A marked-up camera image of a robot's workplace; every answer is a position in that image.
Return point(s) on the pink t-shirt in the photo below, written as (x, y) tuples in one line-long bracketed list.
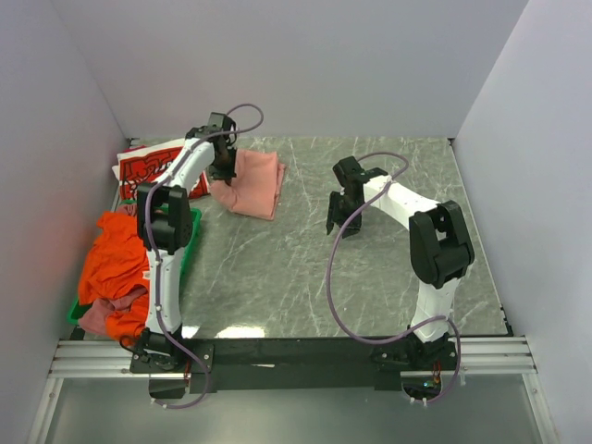
[(256, 188)]

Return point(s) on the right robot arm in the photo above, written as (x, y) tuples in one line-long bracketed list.
[(441, 253)]

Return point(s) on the aluminium rail frame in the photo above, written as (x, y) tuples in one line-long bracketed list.
[(479, 356)]

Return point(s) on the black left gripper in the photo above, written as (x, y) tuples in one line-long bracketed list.
[(229, 173)]

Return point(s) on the mauve t-shirt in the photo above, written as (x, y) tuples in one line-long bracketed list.
[(99, 314)]

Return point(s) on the orange t-shirt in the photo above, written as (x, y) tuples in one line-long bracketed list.
[(115, 268)]

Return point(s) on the folded red coca-cola t-shirt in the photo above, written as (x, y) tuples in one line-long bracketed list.
[(143, 163)]

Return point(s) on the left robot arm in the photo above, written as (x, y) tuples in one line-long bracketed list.
[(165, 225)]

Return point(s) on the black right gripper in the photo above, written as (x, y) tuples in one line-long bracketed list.
[(334, 215)]

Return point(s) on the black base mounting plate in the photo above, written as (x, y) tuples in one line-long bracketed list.
[(314, 363)]

